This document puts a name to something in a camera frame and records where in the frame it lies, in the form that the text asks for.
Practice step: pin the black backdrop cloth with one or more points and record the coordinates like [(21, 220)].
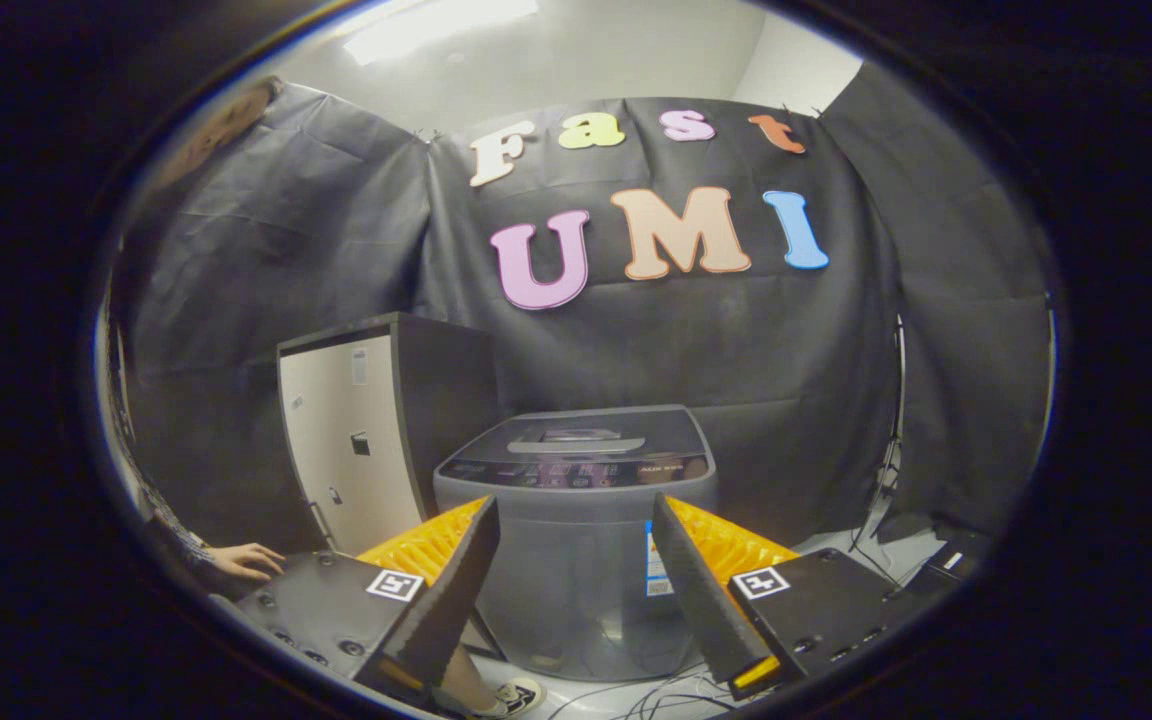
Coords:
[(756, 350)]

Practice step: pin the dark washing machine lid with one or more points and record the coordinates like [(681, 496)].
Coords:
[(626, 425)]

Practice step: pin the dark cabinet with beige door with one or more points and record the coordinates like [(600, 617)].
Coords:
[(356, 450)]

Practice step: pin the grey washing machine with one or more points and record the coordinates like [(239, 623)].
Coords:
[(576, 570)]

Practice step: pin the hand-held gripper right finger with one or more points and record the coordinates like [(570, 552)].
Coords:
[(696, 585)]

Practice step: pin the person's sneaker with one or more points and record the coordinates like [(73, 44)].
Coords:
[(516, 695)]

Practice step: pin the flat black box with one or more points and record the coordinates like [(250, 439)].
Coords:
[(956, 562)]

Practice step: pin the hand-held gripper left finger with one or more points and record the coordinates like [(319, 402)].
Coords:
[(456, 580)]

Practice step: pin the person's leg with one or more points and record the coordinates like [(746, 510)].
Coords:
[(464, 680)]

